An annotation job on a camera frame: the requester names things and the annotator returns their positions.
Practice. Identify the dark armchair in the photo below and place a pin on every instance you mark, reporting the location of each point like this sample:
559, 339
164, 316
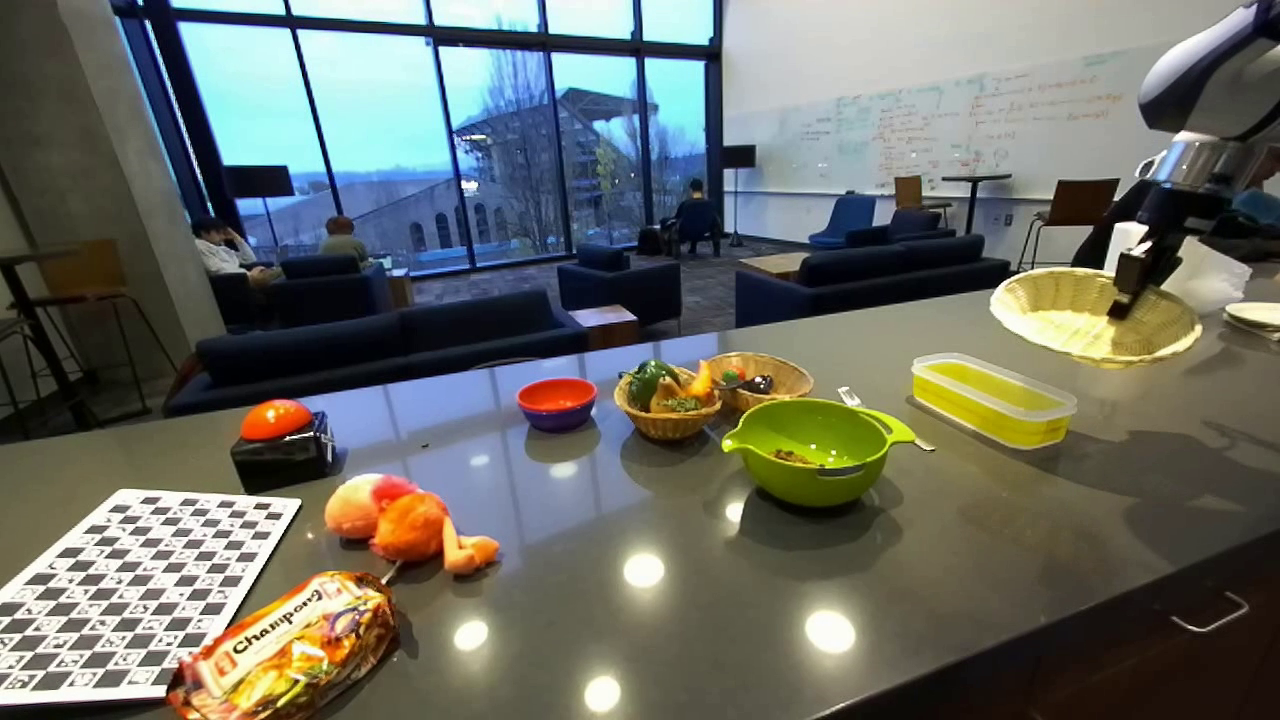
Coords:
626, 284

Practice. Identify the black high table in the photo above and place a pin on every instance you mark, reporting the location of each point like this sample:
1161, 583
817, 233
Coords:
22, 305

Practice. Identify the blue armchair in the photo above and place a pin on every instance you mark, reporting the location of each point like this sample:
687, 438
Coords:
843, 223

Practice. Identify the yellow plastic rectangular container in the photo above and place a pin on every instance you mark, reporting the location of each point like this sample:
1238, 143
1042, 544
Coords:
995, 400

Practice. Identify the small wooden chair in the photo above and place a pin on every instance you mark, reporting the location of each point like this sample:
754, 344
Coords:
910, 198

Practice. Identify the dark sofa with people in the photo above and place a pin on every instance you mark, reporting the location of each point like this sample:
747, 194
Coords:
323, 284

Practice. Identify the peach plush fruit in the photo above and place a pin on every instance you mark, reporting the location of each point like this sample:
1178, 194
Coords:
354, 505

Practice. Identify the white plate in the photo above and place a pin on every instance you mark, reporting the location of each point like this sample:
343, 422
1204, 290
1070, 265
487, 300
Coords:
1259, 312

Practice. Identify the person by window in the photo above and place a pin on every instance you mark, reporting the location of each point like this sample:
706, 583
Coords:
695, 217

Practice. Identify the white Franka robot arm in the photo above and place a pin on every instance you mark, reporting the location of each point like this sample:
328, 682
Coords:
1221, 82

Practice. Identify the dark navy sofa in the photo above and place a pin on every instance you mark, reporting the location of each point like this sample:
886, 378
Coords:
881, 274

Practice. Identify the wooden bar stool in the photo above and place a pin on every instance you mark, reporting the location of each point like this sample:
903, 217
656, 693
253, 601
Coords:
80, 265

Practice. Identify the small coffee table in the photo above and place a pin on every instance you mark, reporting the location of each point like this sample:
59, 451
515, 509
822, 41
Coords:
604, 322

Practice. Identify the white spoon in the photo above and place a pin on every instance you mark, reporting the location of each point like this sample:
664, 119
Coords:
851, 394

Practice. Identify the yellow toy vegetable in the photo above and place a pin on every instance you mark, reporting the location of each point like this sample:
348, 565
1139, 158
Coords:
703, 386

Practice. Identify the black box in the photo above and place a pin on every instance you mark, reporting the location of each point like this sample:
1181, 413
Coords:
280, 463

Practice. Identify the black wall speaker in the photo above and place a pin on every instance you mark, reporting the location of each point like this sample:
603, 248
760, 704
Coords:
736, 158

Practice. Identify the checkerboard calibration board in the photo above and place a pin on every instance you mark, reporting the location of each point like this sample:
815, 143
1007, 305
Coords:
125, 594

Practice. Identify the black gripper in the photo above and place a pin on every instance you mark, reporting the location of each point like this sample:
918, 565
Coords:
1157, 233

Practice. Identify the orange toy fruit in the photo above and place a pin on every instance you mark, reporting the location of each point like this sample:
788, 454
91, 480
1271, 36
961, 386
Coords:
273, 422

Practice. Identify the orange snack bag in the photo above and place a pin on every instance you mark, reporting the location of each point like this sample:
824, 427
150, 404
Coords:
285, 653

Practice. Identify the long dark sofa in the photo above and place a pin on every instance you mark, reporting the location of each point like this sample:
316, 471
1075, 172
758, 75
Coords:
346, 344

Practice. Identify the dark blue couch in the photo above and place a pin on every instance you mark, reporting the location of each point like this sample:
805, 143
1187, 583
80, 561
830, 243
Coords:
905, 231

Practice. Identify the pale woven basket bowl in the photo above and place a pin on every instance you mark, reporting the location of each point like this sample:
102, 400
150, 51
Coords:
1065, 322

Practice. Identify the green toy vegetable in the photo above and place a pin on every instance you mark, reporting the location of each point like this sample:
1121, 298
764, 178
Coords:
645, 381

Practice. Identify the large glass window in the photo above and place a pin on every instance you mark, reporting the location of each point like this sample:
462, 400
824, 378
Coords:
402, 121

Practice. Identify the wooden low table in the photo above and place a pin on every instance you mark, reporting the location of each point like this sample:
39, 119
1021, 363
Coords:
774, 265

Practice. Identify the orange plush toy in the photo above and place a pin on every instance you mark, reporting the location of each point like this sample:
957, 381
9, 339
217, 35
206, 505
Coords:
409, 524

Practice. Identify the small red bowl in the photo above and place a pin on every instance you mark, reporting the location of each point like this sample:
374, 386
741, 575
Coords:
559, 400

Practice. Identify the round high table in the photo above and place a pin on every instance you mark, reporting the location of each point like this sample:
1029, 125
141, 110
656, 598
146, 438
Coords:
972, 183

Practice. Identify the wall whiteboard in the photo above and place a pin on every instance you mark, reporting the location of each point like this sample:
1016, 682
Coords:
961, 125

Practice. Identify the brown chair with metal legs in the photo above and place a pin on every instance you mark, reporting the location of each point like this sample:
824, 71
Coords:
1078, 201

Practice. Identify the brown wicker basket with vegetables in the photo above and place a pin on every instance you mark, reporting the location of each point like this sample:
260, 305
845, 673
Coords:
664, 422

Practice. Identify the person in white shirt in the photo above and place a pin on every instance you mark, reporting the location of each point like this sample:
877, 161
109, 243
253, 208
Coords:
225, 254

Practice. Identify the black hanging sign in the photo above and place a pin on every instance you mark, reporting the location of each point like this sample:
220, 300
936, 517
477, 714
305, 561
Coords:
259, 183

